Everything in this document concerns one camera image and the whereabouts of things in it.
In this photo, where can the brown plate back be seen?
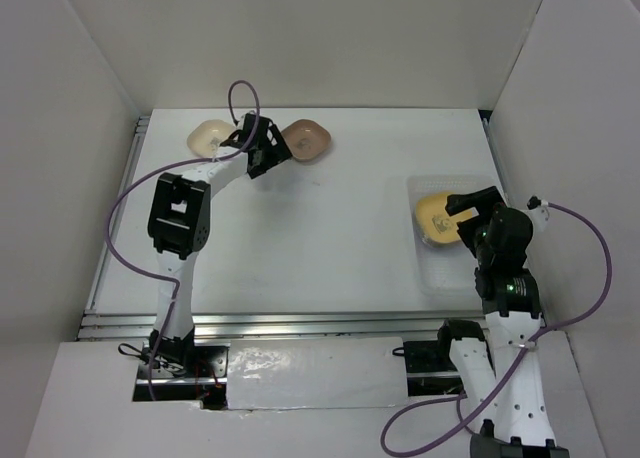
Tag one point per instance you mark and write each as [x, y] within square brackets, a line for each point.
[306, 140]

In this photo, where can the cream plate back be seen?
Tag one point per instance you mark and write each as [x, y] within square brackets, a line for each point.
[205, 140]

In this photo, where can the clear plastic bin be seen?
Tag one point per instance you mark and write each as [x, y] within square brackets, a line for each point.
[445, 271]

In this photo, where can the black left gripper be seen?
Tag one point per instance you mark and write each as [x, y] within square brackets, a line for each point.
[278, 153]

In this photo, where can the white cover panel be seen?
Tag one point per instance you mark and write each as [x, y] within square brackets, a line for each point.
[324, 373]

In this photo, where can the yellow plate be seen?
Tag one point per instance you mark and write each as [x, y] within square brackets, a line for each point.
[432, 224]

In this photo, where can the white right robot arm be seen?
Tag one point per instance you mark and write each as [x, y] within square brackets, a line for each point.
[498, 362]

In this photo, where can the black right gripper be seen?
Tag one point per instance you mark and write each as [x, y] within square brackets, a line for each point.
[484, 200]

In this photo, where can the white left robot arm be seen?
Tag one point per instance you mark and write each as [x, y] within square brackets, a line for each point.
[180, 225]

